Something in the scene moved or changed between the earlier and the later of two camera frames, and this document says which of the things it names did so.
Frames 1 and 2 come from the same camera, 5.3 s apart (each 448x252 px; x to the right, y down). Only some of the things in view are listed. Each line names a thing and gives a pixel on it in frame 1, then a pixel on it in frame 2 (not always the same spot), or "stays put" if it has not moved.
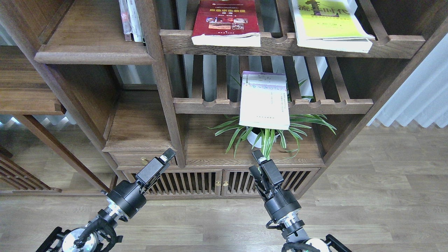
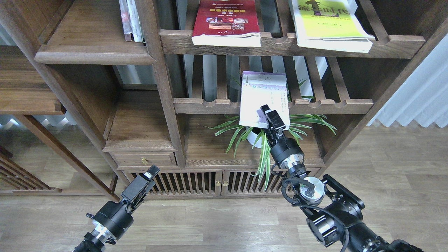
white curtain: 422,97 stays put
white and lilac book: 264,100 stays put
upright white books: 131,21 stays put
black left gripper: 128,196 to 114,217
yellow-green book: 330,24 stays put
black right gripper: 284,203 to 283,147
